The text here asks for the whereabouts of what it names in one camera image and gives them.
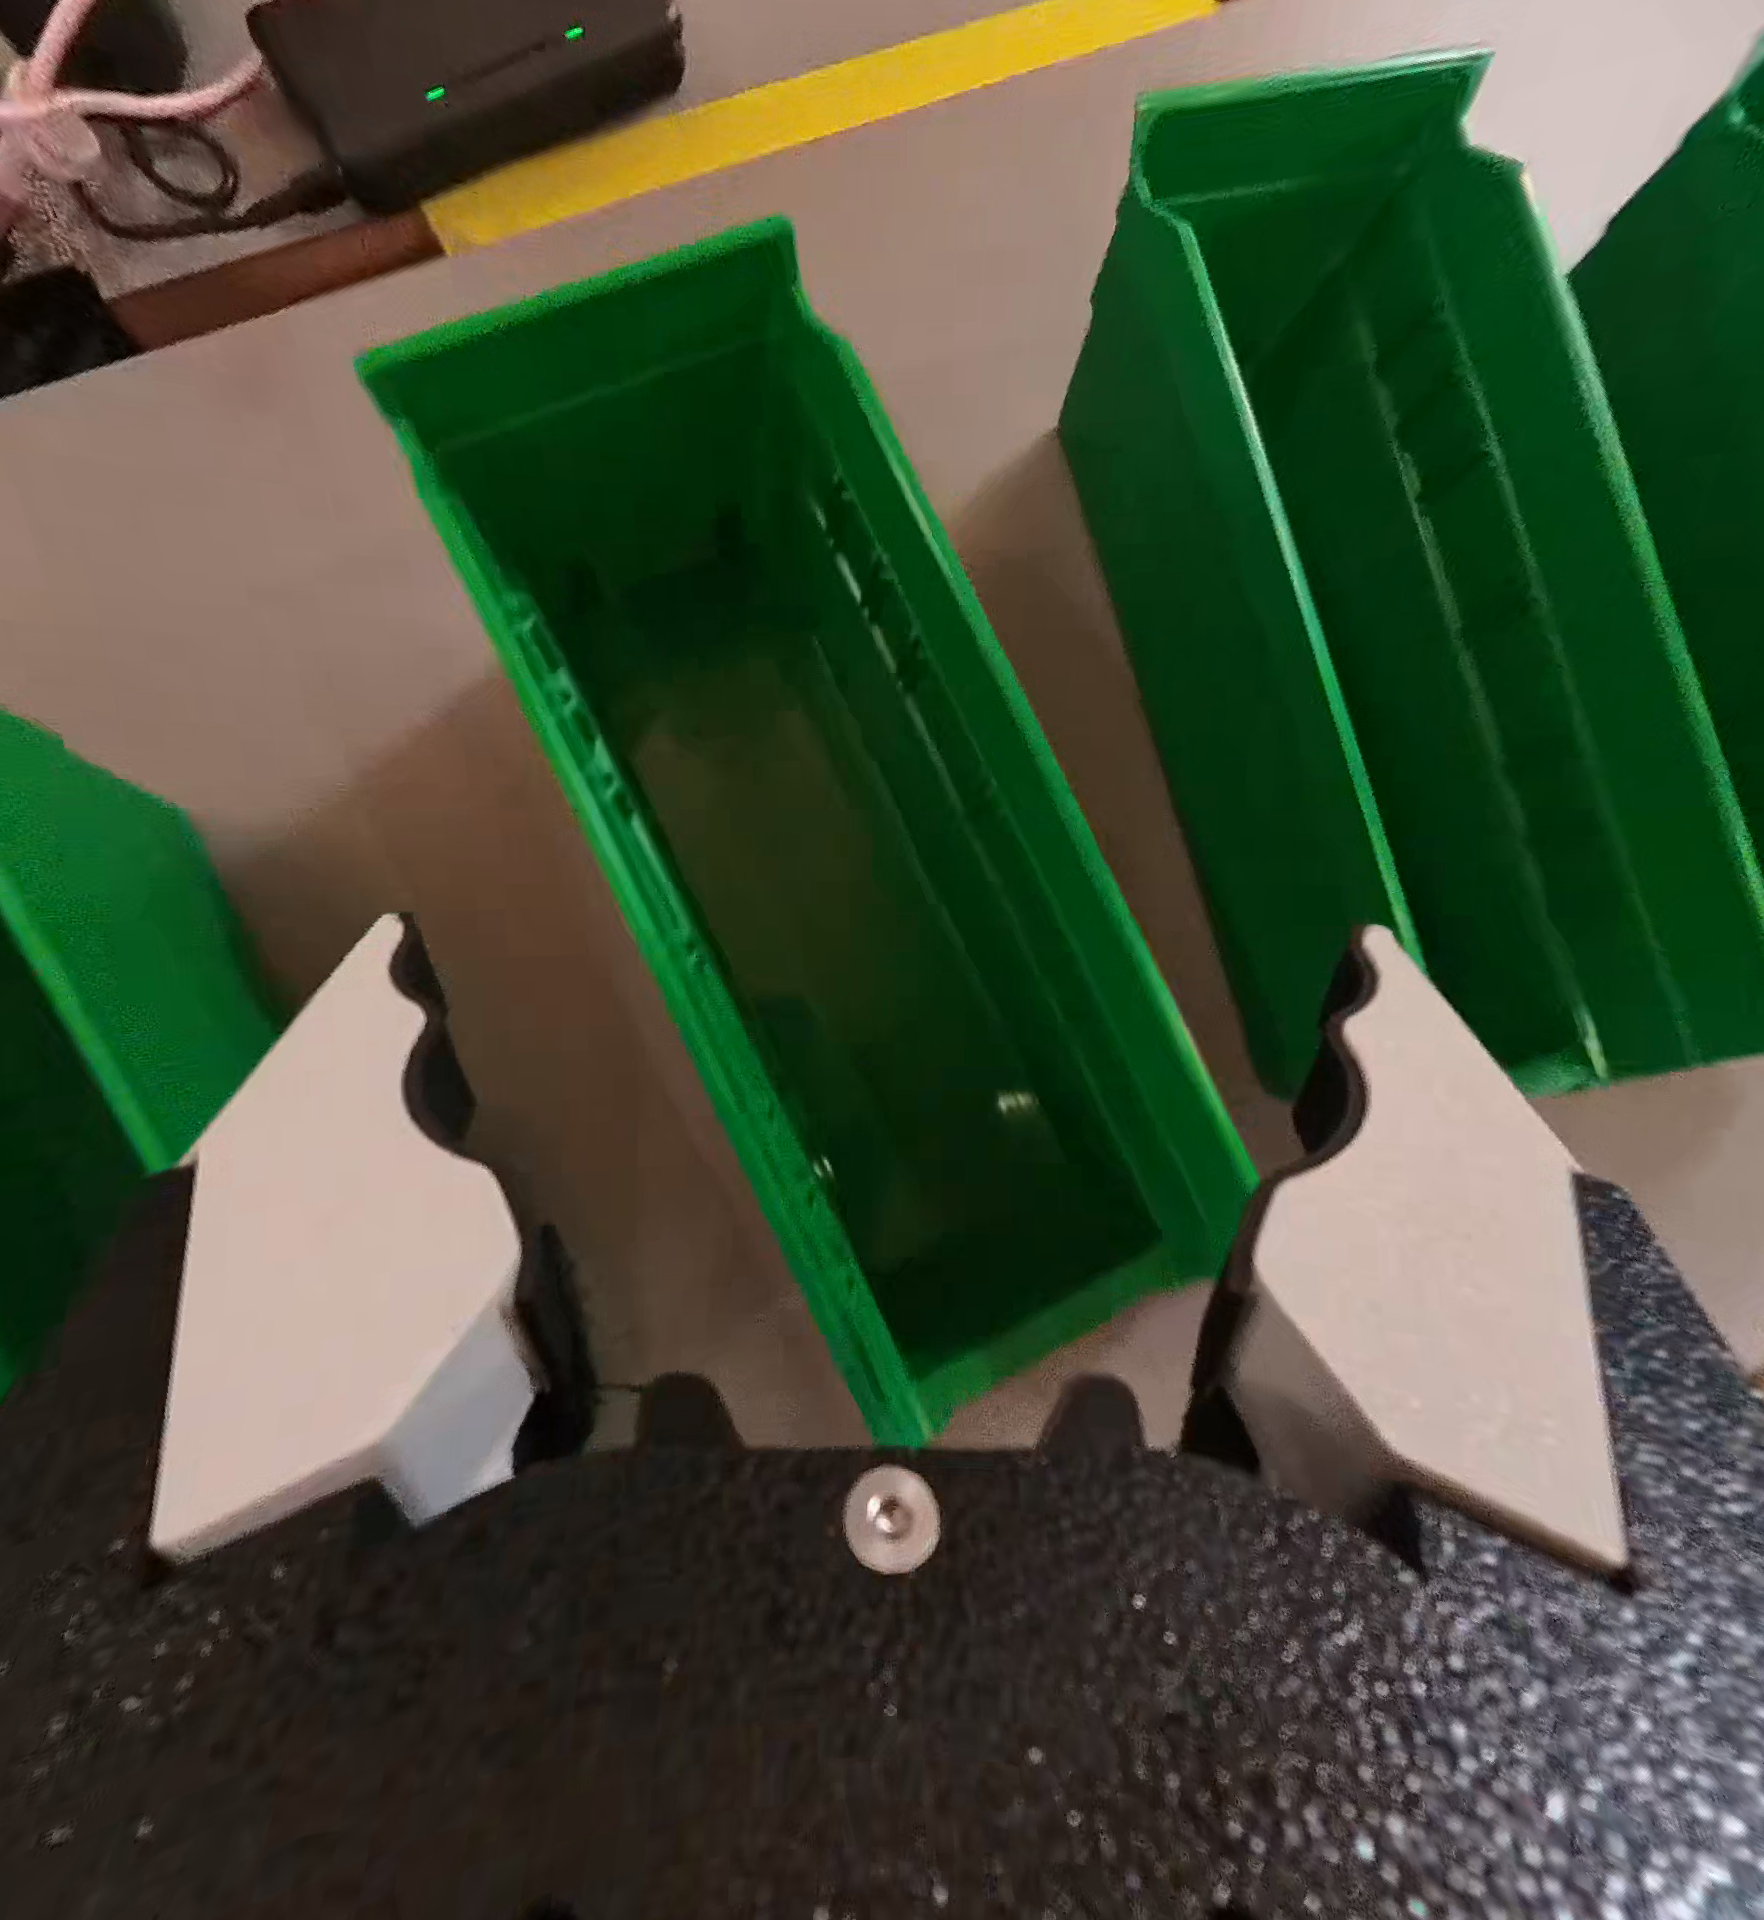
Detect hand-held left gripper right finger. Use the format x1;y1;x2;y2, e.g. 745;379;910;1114
1183;920;1634;1577

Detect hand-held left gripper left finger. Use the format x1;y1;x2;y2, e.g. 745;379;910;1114
147;912;591;1565

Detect green plastic bin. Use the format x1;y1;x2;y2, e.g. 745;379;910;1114
0;667;278;1516
1570;21;1764;1036
353;217;1263;1448
1057;49;1764;1101

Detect black power bank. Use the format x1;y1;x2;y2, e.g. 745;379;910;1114
246;0;686;214

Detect yellow tape strip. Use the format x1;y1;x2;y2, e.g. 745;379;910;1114
425;0;1220;254

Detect pink cable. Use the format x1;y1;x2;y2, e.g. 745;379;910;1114
0;0;275;258

